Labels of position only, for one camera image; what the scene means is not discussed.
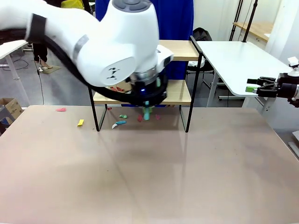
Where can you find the yellow jacket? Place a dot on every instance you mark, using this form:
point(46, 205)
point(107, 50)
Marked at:
point(71, 4)

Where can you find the white plastic bag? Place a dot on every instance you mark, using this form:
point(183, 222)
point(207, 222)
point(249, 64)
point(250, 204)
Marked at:
point(197, 62)

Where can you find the bystander in dark clothes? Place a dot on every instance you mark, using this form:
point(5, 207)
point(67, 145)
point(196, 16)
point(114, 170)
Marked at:
point(40, 52)

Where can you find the flat cardboard sheet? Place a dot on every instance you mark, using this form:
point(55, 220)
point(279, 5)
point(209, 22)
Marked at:
point(52, 70)

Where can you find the green paper scrap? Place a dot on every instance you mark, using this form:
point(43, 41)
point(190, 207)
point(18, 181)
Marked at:
point(123, 116)

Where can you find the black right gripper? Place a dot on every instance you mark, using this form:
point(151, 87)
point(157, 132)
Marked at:
point(286, 89)

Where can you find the black stand pole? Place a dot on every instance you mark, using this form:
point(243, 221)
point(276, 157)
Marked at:
point(250, 21)

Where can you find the two-tier wood and black shelf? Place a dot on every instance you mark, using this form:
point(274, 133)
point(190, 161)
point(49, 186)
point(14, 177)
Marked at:
point(184, 50)

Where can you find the yellow paper scrap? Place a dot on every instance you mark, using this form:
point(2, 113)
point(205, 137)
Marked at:
point(80, 122)

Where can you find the large white table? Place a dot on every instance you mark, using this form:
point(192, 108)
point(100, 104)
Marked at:
point(233, 60)

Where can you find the white paper scrap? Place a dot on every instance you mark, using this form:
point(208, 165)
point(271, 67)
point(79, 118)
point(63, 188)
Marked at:
point(114, 126)

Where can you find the pink paper scrap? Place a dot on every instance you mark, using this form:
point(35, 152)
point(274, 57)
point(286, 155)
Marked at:
point(158, 116)
point(61, 109)

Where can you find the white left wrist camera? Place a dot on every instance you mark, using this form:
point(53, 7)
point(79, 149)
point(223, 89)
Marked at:
point(164, 58)

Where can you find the black office chair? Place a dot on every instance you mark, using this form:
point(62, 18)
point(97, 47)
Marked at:
point(203, 35)

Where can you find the small white desk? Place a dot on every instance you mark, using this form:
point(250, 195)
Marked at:
point(9, 49)

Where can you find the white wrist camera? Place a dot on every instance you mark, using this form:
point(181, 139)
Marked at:
point(293, 61)
point(164, 58)

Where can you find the person in blue hoodie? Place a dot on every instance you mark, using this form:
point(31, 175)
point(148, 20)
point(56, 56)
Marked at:
point(175, 23)

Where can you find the teal chenille duster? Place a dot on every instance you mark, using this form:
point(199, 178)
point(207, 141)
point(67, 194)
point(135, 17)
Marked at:
point(147, 112)

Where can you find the black tripod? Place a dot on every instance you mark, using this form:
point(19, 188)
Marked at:
point(238, 9)

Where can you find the light wooden table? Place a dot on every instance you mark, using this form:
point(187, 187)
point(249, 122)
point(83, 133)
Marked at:
point(257, 29)

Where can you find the blue paper scrap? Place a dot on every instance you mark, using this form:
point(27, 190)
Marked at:
point(120, 122)

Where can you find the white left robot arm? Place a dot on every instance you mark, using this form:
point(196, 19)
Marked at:
point(105, 35)

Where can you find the cardboard box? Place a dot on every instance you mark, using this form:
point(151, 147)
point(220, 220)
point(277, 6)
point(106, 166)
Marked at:
point(12, 107)

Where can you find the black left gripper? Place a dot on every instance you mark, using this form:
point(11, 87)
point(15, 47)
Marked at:
point(149, 94)

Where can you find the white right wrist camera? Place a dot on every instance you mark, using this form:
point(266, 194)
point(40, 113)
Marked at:
point(293, 61)

